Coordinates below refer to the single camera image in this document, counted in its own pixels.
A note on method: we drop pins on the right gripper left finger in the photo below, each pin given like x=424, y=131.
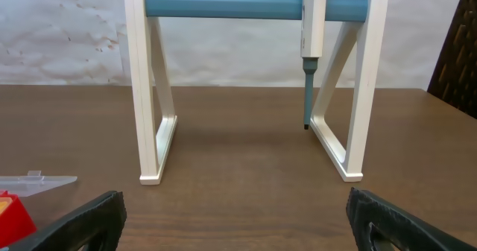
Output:
x=93, y=217

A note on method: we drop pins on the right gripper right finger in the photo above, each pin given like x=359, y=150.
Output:
x=391, y=217

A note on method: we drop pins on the white pipette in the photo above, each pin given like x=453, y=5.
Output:
x=314, y=20

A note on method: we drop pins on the red and yellow tip box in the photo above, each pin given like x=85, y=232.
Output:
x=15, y=221

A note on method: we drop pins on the white and blue stand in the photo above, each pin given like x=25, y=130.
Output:
x=223, y=1

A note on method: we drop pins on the black pegboard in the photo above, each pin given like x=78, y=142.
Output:
x=458, y=65

